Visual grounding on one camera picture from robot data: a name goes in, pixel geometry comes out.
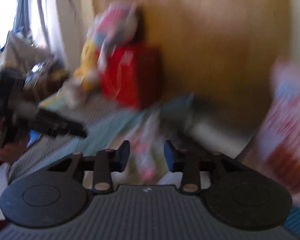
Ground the yellow duck plush toy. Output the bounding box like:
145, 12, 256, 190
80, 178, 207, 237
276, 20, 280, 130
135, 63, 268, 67
73, 41, 100, 93

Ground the black cardboard box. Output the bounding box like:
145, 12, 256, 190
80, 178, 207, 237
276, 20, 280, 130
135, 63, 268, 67
161, 93, 254, 158

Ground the red gift box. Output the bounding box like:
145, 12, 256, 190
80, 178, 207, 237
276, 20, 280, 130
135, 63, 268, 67
100, 43, 164, 109

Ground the pink slim snack box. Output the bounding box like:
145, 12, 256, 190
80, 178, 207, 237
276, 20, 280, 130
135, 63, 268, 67
129, 112, 159, 182

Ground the person's left hand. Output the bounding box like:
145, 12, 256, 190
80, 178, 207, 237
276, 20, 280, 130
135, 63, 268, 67
0, 120, 30, 164

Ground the pink blue plush toy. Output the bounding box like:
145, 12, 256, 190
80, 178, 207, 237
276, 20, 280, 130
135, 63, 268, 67
88, 0, 141, 55

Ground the wooden headboard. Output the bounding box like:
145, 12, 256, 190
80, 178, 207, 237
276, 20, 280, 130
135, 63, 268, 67
92, 0, 290, 128

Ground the large pink snack bag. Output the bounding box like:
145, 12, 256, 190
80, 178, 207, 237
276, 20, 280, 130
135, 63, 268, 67
257, 58, 300, 206

